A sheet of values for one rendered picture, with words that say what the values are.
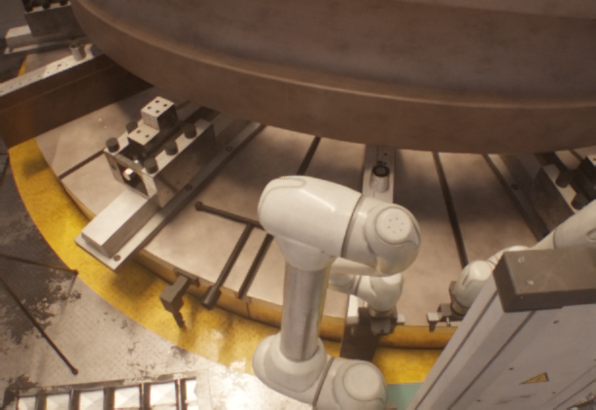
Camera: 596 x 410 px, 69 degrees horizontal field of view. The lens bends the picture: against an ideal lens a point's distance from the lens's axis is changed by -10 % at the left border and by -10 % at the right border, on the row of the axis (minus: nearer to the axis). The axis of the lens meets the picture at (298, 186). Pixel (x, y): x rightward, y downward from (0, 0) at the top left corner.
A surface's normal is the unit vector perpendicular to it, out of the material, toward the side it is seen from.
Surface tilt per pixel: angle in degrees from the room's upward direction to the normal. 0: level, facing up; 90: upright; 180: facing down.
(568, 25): 90
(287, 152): 0
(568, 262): 0
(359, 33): 90
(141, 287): 0
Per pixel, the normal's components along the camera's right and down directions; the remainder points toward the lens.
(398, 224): 0.01, -0.32
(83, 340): 0.00, -0.67
